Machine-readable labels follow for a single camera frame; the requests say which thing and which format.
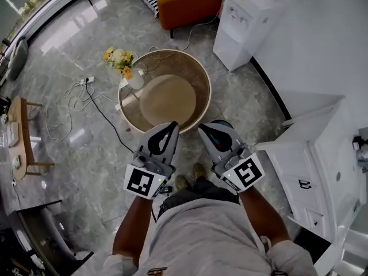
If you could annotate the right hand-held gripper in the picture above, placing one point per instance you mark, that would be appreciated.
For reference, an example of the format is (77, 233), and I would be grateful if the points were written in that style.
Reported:
(247, 172)

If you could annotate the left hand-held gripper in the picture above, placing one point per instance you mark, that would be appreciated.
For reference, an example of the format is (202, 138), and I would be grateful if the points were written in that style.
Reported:
(141, 183)

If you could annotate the person's left forearm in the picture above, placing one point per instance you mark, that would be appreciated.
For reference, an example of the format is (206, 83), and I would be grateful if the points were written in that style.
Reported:
(132, 226)

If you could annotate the person's right forearm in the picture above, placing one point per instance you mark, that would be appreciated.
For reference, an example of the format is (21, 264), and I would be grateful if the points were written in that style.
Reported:
(264, 217)

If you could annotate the round glass table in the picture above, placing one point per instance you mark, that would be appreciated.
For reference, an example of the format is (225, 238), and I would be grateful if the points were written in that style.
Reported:
(184, 68)

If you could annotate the person's olive right shoe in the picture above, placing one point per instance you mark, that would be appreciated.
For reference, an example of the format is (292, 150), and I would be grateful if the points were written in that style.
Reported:
(199, 171)

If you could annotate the person's olive shoe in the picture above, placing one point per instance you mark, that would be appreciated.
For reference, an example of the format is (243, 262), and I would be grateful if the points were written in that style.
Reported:
(181, 183)
(199, 171)

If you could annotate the person's olive left shoe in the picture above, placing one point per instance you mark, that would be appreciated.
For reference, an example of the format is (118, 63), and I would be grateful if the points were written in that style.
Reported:
(181, 183)

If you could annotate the person's dark trousers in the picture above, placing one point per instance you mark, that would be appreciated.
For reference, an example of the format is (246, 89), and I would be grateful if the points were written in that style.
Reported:
(201, 190)

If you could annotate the white vase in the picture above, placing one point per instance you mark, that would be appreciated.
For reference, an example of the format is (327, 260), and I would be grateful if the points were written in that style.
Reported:
(135, 80)

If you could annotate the white cabinet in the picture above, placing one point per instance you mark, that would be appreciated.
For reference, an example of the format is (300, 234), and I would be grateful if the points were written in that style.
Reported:
(302, 160)

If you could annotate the yellow flower bouquet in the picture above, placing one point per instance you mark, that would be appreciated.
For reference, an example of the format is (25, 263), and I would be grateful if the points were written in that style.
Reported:
(119, 59)

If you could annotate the white power strip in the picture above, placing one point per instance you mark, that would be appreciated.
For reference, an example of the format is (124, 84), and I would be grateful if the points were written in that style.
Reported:
(87, 80)

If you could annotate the white water dispenser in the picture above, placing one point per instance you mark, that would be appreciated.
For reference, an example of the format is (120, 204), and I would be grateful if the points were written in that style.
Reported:
(235, 45)

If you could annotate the person's white t-shirt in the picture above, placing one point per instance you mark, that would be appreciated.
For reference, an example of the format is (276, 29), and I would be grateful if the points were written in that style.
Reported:
(207, 240)

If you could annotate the orange sofa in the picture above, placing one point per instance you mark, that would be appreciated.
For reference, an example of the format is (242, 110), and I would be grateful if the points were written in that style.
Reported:
(187, 7)

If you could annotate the wooden side table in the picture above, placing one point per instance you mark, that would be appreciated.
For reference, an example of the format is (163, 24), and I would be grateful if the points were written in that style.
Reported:
(21, 131)

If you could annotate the grey beanbag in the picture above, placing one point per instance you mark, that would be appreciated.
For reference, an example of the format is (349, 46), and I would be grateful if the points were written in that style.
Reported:
(17, 59)

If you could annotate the black frame glass desk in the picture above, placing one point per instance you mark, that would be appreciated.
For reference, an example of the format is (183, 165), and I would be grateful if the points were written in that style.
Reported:
(43, 240)

